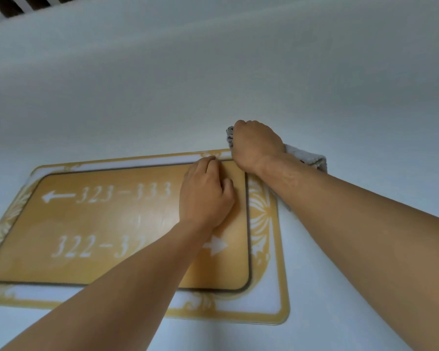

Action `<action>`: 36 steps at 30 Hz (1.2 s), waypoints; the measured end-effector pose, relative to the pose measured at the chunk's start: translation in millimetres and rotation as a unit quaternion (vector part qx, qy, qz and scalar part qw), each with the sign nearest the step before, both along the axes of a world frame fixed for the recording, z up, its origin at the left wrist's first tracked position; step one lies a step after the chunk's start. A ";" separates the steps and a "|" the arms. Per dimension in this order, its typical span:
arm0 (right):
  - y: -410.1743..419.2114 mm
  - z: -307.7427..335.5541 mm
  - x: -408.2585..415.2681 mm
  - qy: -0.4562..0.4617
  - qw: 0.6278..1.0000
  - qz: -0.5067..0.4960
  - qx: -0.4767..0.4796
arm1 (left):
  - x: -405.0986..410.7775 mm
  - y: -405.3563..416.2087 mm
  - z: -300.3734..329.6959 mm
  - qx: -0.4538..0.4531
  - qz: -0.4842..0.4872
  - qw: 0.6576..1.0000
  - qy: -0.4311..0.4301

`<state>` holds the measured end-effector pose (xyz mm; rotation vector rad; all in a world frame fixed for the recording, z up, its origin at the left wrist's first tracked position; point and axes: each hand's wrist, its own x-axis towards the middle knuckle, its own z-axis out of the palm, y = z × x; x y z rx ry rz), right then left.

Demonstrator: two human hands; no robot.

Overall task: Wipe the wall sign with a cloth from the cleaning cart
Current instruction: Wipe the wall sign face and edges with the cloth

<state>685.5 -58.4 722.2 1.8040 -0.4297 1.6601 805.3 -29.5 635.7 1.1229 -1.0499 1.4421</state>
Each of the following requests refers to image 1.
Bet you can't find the person's right hand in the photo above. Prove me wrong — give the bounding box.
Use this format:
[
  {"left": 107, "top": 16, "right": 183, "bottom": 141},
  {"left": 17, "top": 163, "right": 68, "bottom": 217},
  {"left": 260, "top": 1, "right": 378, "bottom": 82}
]
[{"left": 231, "top": 120, "right": 286, "bottom": 175}]

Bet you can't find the person's left hand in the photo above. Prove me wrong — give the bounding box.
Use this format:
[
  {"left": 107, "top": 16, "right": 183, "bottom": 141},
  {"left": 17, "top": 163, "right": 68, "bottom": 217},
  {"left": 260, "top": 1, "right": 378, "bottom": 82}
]
[{"left": 179, "top": 156, "right": 236, "bottom": 231}]

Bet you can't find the grey cleaning cloth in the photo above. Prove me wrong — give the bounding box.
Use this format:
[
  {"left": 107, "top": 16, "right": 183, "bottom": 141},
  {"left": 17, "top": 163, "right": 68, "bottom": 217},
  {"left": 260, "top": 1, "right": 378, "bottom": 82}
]
[{"left": 226, "top": 126, "right": 328, "bottom": 212}]

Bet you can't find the person's right forearm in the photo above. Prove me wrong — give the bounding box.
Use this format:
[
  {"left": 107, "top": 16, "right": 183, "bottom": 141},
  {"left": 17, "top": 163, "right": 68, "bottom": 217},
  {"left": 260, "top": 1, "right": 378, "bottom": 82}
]
[{"left": 254, "top": 153, "right": 439, "bottom": 351}]

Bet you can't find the person's left forearm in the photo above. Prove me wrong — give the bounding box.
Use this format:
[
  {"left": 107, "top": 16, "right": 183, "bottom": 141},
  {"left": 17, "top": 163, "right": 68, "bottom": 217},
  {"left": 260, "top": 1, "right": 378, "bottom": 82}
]
[{"left": 0, "top": 221, "right": 214, "bottom": 351}]

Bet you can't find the white slatted ceiling vent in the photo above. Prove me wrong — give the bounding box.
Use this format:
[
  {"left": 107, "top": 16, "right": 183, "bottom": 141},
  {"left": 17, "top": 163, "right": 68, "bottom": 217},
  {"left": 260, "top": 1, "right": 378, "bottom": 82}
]
[{"left": 0, "top": 0, "right": 92, "bottom": 24}]

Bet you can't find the gold wall direction sign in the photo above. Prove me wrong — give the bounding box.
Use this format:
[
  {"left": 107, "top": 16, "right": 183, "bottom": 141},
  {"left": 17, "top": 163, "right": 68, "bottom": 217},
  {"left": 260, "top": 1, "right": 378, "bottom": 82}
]
[{"left": 0, "top": 149, "right": 291, "bottom": 326}]

